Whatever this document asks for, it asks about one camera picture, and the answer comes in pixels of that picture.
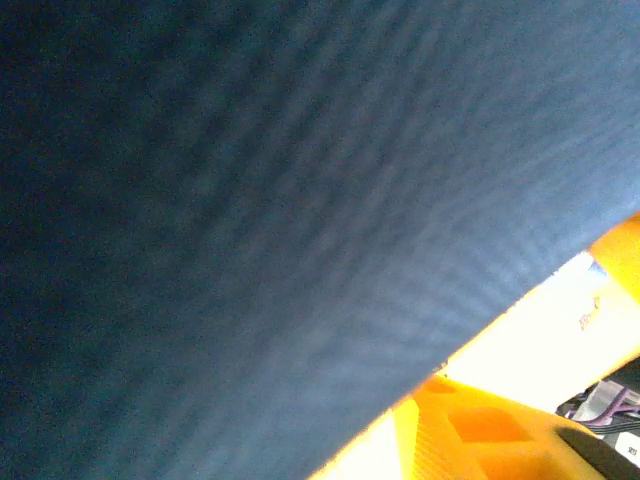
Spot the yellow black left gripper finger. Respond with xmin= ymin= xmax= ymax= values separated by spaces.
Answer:
xmin=394 ymin=374 xmax=640 ymax=480

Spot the yellow book with cartoon cover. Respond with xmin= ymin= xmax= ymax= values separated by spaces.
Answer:
xmin=309 ymin=212 xmax=640 ymax=480

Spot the navy blue student backpack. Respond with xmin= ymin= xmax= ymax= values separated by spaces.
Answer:
xmin=0 ymin=0 xmax=640 ymax=480

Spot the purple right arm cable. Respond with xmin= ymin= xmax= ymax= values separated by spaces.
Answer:
xmin=579 ymin=387 xmax=640 ymax=426

